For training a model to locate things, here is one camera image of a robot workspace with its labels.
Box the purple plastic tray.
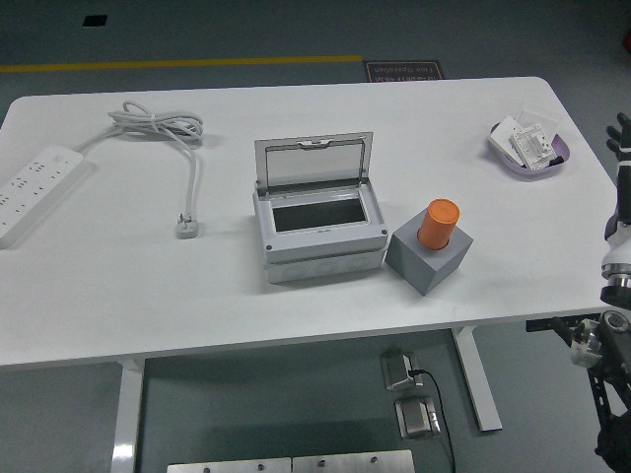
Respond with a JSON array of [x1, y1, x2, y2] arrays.
[[489, 122, 573, 182]]

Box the white power strip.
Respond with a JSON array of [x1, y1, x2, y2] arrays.
[[0, 143, 86, 249]]

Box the dark printed floor sign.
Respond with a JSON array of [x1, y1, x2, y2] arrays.
[[363, 59, 448, 84]]

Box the white switch panel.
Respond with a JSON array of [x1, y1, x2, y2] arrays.
[[509, 123, 558, 170]]

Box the grey metal plate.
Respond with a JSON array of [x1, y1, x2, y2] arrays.
[[166, 457, 293, 473], [291, 448, 415, 473]]

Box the white power cord with plug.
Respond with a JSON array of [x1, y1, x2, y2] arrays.
[[73, 100, 206, 241]]

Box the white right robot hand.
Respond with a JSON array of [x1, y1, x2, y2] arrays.
[[603, 111, 631, 271]]

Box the grey cube holder block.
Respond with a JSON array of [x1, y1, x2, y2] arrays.
[[385, 209, 475, 298]]

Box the orange cylindrical battery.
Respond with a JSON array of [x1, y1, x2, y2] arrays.
[[417, 198, 461, 251]]

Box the transparent hinged box lid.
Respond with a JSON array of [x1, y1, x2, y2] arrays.
[[253, 130, 375, 194]]

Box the clear plastic packet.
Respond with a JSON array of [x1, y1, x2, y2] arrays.
[[514, 101, 564, 137]]

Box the grey electrical enclosure box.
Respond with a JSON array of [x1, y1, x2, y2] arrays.
[[252, 177, 388, 285]]

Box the black floor cable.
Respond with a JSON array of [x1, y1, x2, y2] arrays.
[[408, 368, 457, 473]]

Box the silver floor socket box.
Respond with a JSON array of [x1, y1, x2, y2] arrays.
[[380, 347, 425, 393], [393, 396, 442, 441]]

